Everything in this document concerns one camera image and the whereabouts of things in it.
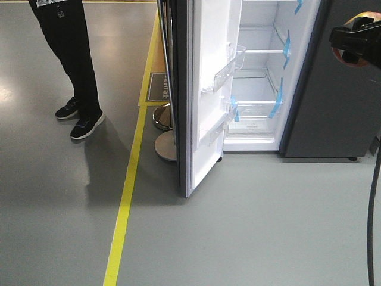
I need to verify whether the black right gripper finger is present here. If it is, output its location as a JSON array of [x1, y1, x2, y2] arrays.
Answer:
[[329, 16, 381, 68]]

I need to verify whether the grey white fridge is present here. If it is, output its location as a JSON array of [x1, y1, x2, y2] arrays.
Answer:
[[156, 0, 381, 198]]

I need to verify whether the fridge door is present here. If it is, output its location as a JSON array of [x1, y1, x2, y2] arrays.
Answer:
[[157, 1, 245, 197]]

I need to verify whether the clear lower door bin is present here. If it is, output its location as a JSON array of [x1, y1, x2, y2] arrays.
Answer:
[[199, 101, 238, 145]]

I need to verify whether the person in black trousers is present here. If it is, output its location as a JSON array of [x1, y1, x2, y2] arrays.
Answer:
[[29, 1, 104, 139]]

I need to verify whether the red yellow apple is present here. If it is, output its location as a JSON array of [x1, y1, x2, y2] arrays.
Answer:
[[332, 11, 381, 68]]

